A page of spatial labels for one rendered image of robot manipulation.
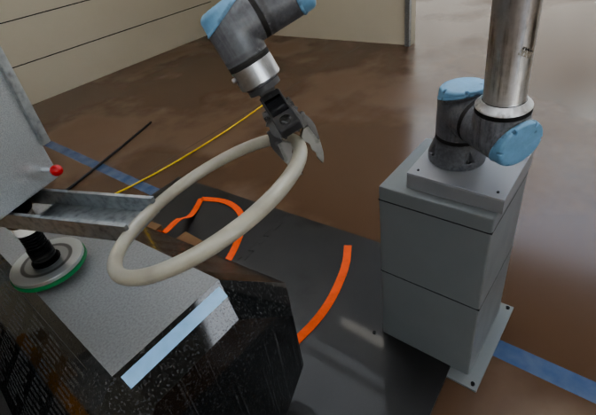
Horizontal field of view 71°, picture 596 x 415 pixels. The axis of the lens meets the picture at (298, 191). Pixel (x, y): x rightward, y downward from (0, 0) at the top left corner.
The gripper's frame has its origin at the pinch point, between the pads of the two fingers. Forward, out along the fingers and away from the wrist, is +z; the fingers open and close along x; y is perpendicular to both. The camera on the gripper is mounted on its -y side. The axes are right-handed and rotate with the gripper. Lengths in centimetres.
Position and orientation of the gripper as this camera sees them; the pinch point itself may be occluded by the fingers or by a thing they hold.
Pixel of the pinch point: (309, 164)
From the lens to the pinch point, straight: 92.5
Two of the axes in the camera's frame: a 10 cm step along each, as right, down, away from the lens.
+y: -1.5, -3.7, 9.2
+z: 4.9, 7.8, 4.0
